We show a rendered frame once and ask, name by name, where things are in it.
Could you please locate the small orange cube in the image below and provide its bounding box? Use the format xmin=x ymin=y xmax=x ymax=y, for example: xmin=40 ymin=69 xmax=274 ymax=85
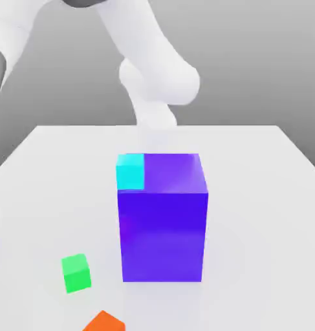
xmin=81 ymin=310 xmax=126 ymax=331

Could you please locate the small cyan cube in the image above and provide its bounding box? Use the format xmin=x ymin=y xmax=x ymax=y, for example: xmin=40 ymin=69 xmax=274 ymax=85
xmin=115 ymin=153 xmax=146 ymax=191

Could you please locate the large purple box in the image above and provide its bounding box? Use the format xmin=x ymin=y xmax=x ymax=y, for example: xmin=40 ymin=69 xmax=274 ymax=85
xmin=117 ymin=153 xmax=209 ymax=283

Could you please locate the small green cube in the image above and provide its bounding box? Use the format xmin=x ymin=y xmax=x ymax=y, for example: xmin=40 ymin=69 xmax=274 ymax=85
xmin=61 ymin=253 xmax=92 ymax=295

